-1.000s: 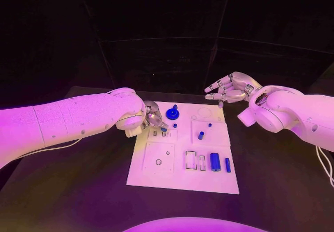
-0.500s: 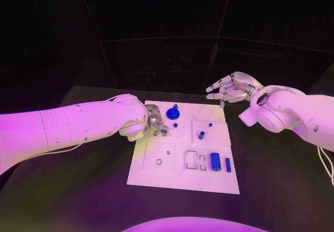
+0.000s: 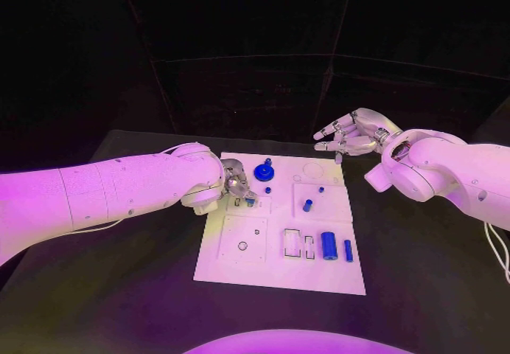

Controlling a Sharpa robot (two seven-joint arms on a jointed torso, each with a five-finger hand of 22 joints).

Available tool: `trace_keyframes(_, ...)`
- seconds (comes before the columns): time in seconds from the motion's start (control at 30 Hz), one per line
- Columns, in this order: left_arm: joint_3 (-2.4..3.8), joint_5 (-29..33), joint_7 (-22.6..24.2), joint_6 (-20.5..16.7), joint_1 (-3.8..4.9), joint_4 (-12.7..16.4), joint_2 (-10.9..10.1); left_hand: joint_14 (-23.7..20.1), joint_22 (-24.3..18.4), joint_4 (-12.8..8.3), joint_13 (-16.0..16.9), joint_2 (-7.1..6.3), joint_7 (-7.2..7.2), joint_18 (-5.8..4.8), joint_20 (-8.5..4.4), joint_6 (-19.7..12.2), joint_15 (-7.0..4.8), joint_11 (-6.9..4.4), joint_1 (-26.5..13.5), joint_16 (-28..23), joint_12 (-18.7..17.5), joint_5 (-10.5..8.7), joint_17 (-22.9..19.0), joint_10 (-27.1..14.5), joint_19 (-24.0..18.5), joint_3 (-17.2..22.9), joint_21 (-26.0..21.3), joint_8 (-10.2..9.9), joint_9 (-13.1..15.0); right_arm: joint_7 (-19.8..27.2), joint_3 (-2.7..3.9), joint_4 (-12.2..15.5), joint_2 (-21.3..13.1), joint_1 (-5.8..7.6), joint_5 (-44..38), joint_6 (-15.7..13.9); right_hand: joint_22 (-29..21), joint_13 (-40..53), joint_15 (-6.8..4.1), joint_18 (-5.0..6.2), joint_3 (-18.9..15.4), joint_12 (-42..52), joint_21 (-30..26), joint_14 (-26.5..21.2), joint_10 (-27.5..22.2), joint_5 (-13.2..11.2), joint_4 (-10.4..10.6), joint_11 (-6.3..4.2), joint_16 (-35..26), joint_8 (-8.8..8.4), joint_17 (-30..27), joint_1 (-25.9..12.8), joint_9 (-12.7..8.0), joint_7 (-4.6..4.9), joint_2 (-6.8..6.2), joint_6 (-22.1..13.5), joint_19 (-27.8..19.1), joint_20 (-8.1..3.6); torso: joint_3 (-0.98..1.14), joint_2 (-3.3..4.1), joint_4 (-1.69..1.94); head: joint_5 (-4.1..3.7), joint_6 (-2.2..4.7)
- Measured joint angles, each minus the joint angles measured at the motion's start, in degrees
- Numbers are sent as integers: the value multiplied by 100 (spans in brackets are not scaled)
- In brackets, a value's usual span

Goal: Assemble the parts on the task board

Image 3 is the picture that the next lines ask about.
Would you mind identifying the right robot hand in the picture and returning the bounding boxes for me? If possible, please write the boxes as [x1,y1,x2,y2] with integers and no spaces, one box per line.
[313,107,405,165]

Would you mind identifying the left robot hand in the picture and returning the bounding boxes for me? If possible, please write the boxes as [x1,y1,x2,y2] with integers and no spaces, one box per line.
[220,158,258,205]

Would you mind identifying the white task board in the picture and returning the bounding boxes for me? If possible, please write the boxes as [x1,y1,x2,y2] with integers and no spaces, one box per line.
[192,151,366,296]

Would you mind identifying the blue gear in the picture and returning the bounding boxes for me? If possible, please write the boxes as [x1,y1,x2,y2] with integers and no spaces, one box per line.
[253,157,277,182]

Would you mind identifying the large blue cylinder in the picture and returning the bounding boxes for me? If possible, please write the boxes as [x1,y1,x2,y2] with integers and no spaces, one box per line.
[320,231,340,261]

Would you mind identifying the white cable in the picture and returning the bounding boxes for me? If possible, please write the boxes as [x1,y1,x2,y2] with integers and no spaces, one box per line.
[59,218,125,237]
[484,221,510,285]
[158,142,203,155]

